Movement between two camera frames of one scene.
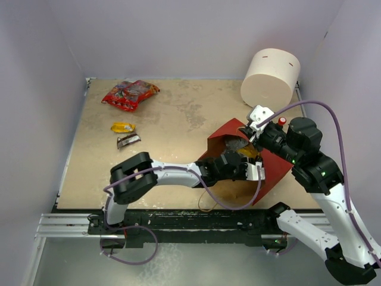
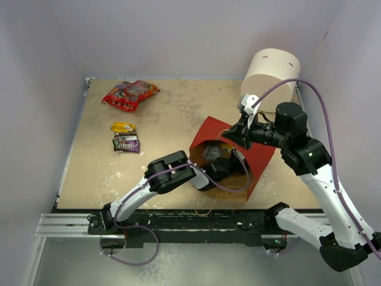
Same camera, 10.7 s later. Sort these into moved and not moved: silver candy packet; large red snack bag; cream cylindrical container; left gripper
Moved: silver candy packet; left gripper
Not moved: cream cylindrical container; large red snack bag
